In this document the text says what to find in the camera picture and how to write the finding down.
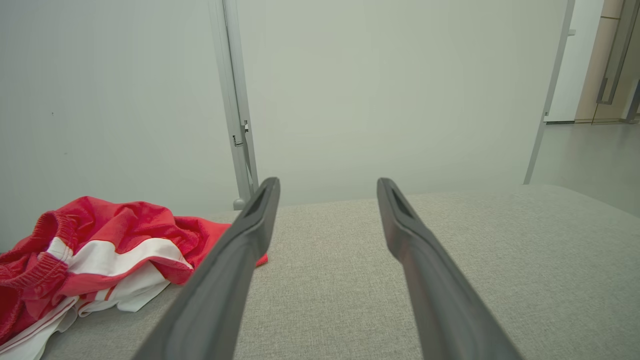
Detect red Bulls 23 jersey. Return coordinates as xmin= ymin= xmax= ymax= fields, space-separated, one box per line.
xmin=0 ymin=272 xmax=173 ymax=360

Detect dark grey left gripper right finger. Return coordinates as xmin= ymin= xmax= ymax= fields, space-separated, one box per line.
xmin=376 ymin=177 xmax=523 ymax=360

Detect grey fabric sofa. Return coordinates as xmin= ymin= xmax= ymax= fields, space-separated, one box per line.
xmin=40 ymin=184 xmax=640 ymax=360

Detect grey partition end post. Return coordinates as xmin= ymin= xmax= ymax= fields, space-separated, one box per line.
xmin=523 ymin=0 xmax=577 ymax=186

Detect small metal post latch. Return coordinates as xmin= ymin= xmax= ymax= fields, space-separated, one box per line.
xmin=232 ymin=120 xmax=250 ymax=148

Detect long grey door handle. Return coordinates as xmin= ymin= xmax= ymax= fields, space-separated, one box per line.
xmin=596 ymin=0 xmax=640 ymax=106

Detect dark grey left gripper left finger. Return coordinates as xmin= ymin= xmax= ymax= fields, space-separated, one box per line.
xmin=131 ymin=177 xmax=281 ymax=360

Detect red shorts with white trim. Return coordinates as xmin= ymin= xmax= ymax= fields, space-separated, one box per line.
xmin=0 ymin=196 xmax=268 ymax=346

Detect wooden door panel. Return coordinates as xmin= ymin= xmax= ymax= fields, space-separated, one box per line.
xmin=575 ymin=0 xmax=640 ymax=123

